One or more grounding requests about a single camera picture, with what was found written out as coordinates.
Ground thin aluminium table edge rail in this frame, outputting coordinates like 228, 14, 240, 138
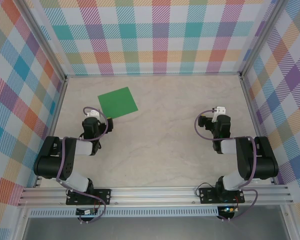
64, 71, 243, 78

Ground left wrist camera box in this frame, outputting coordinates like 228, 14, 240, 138
85, 108, 101, 119

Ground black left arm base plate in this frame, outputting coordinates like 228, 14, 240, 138
65, 188, 112, 206

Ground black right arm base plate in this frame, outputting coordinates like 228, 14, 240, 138
199, 187, 246, 205

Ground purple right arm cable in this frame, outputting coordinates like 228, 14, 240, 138
194, 108, 260, 222

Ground aluminium frame post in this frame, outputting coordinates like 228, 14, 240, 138
239, 0, 290, 80
19, 0, 69, 82

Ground wide aluminium mounting rail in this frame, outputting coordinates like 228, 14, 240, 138
17, 186, 295, 208

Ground green paper sheet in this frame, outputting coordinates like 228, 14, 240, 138
97, 86, 139, 120

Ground grey metal panel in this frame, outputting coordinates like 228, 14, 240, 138
22, 216, 291, 240

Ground slotted grey cable duct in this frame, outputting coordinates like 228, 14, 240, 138
28, 206, 220, 218

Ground aluminium frame leg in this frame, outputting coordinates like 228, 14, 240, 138
13, 206, 31, 240
281, 204, 300, 240

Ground black cable clamp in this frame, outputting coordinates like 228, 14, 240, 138
77, 215, 97, 225

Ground aluminium table side rail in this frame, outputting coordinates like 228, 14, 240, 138
239, 74, 278, 186
34, 77, 69, 188

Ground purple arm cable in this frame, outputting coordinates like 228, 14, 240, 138
55, 106, 109, 225
194, 108, 260, 222

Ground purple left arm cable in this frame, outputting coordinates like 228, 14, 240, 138
55, 106, 109, 225

